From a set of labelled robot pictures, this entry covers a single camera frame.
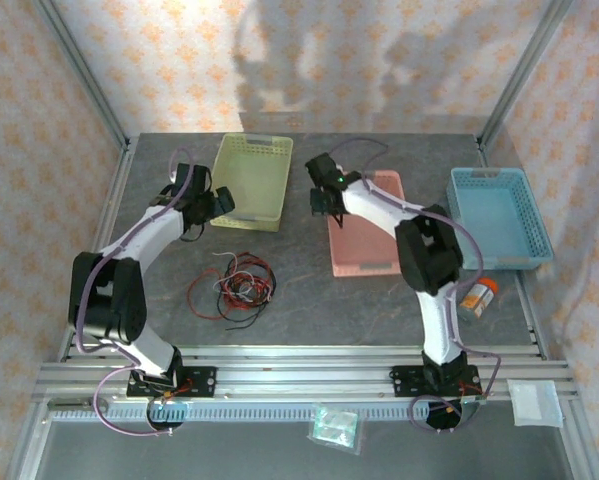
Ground blue plastic basket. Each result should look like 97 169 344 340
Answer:
445 167 555 271

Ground red cable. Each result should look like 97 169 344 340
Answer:
186 267 233 321
221 251 275 301

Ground aluminium frame leg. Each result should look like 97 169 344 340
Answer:
558 399 599 480
6 399 55 480

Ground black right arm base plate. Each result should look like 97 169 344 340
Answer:
391 364 482 400

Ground clear plastic bag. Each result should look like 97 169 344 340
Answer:
307 403 368 456

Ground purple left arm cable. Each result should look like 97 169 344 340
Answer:
73 147 196 437

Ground green plastic basket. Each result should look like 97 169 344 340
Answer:
209 132 295 234

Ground grey slotted cable duct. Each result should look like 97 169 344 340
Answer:
48 399 473 424

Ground bottle with orange cap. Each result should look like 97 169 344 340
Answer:
458 277 500 320

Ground white pouch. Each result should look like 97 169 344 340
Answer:
507 379 564 428

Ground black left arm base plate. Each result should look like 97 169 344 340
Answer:
126 366 218 400

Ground aluminium rail beam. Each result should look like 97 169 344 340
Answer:
32 343 580 407

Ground aluminium frame post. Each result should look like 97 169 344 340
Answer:
31 0 133 149
477 0 578 149

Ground black cable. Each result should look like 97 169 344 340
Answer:
224 299 270 333

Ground pink plastic basket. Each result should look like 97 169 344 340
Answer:
327 169 406 279

